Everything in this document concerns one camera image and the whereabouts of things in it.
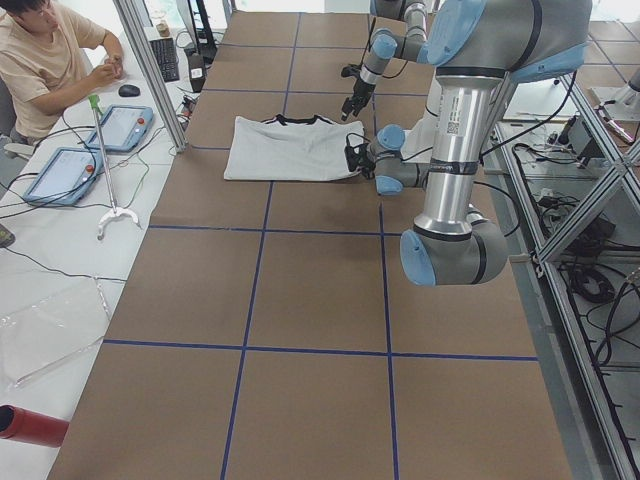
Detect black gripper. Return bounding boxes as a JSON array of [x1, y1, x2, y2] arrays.
[[344, 133, 376, 179], [341, 64, 378, 121]]

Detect person in beige shirt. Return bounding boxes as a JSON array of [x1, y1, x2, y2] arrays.
[[1, 1, 124, 144]]

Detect black computer mouse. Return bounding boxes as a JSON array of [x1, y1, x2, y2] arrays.
[[118, 84, 141, 98]]

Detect blue teach pendant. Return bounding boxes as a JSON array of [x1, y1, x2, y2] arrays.
[[96, 105, 154, 153], [22, 148, 103, 207]]

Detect black keyboard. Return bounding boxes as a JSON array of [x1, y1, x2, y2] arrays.
[[149, 38, 180, 82]]

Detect lower blue teach pendant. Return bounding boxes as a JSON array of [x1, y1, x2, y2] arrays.
[[22, 148, 103, 207]]

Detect upper blue teach pendant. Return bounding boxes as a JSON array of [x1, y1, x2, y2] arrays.
[[96, 105, 154, 153]]

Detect aluminium frame rack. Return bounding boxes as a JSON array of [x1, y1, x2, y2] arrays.
[[485, 65, 639, 479]]

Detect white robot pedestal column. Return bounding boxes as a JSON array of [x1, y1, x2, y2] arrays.
[[401, 76, 442, 163]]

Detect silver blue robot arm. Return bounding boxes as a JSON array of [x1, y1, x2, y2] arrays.
[[341, 0, 440, 121], [342, 1, 592, 286]]

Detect grey cartoon print t-shirt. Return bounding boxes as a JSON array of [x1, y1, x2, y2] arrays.
[[223, 115, 364, 182]]

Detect clear plastic sheet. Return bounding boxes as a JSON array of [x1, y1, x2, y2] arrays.
[[1, 279, 110, 390]]

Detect red cylinder bottle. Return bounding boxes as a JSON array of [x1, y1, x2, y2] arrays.
[[1, 405, 69, 448]]

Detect aluminium frame post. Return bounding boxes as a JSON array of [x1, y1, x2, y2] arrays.
[[113, 0, 187, 153]]

